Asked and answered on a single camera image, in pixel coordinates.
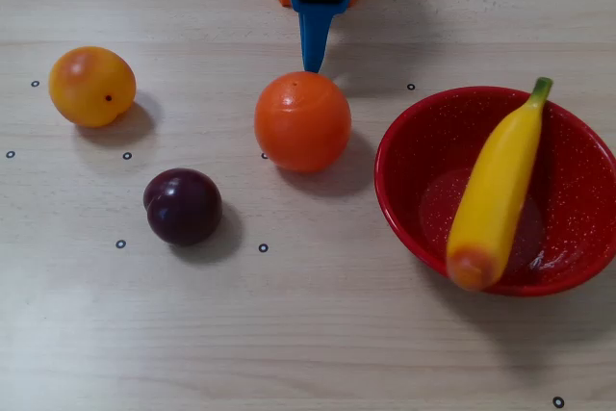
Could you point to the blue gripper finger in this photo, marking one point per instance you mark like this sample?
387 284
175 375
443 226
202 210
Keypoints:
314 35

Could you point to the yellow toy banana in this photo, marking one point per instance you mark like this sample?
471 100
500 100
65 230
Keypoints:
495 189

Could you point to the red speckled bowl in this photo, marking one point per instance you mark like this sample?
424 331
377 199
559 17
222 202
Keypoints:
414 180

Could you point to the orange toy fruit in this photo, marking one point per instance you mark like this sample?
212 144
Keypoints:
303 122

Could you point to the dark purple toy plum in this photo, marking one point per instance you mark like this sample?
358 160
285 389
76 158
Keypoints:
183 206

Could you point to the yellow toy peach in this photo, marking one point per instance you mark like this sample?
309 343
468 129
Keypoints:
91 86

